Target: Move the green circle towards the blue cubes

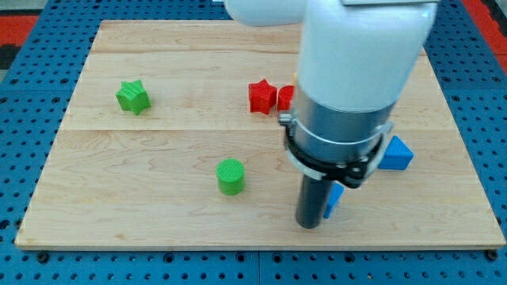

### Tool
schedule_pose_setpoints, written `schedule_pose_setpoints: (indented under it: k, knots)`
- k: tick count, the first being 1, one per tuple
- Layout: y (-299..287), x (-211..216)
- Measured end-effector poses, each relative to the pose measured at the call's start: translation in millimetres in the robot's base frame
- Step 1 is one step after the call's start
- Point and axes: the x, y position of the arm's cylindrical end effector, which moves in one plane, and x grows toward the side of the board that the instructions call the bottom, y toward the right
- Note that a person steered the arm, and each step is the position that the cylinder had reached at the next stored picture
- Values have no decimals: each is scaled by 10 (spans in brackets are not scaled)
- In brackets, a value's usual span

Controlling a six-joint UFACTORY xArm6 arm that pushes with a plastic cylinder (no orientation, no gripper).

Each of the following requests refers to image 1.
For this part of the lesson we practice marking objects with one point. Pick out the green cylinder block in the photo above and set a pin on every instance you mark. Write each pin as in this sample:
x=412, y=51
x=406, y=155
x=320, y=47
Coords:
x=230, y=174

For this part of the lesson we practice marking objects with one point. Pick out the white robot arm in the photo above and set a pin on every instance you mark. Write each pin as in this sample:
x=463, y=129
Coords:
x=354, y=60

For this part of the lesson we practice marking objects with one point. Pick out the red star block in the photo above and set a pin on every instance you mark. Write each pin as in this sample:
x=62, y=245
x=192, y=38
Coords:
x=262, y=96

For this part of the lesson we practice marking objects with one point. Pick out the red half-round block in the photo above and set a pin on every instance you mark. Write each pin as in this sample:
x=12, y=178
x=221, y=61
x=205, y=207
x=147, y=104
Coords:
x=285, y=95

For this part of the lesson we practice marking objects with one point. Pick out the wooden board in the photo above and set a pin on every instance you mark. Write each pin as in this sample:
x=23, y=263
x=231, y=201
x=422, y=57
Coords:
x=117, y=181

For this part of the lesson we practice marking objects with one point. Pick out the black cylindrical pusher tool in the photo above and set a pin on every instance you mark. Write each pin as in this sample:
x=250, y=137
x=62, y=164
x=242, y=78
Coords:
x=312, y=202

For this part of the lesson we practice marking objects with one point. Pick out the blue cube block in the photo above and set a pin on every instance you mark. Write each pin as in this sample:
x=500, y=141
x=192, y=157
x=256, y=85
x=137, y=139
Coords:
x=335, y=196

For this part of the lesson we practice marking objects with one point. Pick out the green star block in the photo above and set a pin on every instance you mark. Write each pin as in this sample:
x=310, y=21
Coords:
x=133, y=97

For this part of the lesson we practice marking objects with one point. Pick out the blue triangular block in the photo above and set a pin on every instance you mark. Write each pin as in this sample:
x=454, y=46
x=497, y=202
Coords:
x=398, y=156

